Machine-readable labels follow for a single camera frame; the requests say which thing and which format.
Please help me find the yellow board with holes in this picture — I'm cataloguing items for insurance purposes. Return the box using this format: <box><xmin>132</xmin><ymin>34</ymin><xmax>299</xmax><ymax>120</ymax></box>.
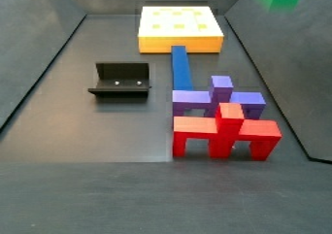
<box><xmin>138</xmin><ymin>6</ymin><xmax>224</xmax><ymax>53</ymax></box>

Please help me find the purple cross-shaped block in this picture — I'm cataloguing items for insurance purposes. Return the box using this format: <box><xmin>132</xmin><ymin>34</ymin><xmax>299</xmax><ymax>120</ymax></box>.
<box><xmin>172</xmin><ymin>76</ymin><xmax>266</xmax><ymax>119</ymax></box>

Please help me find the long blue block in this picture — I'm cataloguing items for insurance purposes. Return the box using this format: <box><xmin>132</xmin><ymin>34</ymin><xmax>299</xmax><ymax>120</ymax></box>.
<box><xmin>171</xmin><ymin>46</ymin><xmax>194</xmax><ymax>90</ymax></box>

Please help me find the red cross-shaped block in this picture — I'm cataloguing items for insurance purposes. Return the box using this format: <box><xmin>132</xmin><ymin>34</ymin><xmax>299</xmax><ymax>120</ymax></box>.
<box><xmin>172</xmin><ymin>103</ymin><xmax>282</xmax><ymax>160</ymax></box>

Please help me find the black angled bracket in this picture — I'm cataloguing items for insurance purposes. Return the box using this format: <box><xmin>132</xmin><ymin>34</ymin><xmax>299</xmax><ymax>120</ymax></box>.
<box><xmin>88</xmin><ymin>62</ymin><xmax>151</xmax><ymax>97</ymax></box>

